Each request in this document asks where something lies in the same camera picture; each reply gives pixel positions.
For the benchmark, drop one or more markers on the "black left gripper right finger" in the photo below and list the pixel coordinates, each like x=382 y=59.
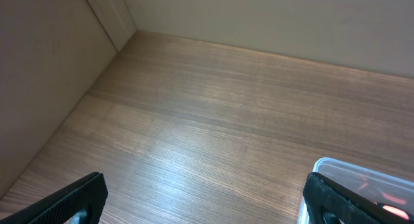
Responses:
x=329 y=202

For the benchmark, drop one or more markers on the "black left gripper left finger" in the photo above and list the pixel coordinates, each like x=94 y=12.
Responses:
x=82 y=201

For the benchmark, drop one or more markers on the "clear plastic container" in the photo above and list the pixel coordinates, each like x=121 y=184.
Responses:
x=346 y=174

